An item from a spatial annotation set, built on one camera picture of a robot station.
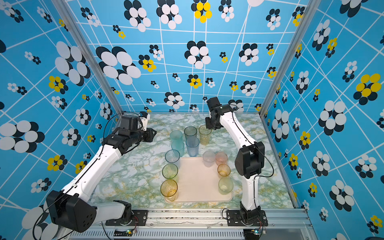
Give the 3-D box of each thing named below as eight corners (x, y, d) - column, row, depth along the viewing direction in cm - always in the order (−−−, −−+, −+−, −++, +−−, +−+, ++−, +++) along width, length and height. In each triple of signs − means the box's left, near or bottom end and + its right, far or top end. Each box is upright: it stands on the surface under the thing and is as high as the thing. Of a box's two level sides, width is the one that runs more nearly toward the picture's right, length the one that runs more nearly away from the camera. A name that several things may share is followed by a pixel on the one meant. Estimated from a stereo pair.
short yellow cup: (217, 179, 87) (218, 175, 82) (216, 168, 92) (217, 163, 87) (229, 179, 87) (231, 175, 82) (227, 168, 92) (229, 163, 87)
